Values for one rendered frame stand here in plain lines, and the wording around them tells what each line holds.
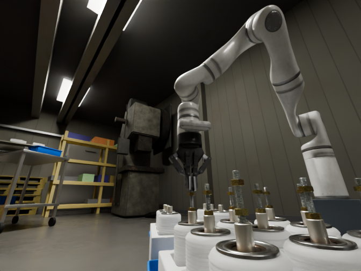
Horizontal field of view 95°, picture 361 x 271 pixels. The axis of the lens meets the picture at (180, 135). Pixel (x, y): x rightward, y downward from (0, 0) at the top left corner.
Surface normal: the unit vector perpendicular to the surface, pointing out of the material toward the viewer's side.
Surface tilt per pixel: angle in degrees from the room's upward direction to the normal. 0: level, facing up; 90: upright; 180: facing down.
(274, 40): 143
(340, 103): 90
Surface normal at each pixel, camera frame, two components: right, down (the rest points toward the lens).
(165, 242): 0.18, -0.35
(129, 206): 0.57, -0.30
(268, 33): -0.12, 0.57
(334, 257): -0.36, -0.77
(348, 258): -0.12, -0.80
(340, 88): -0.75, -0.22
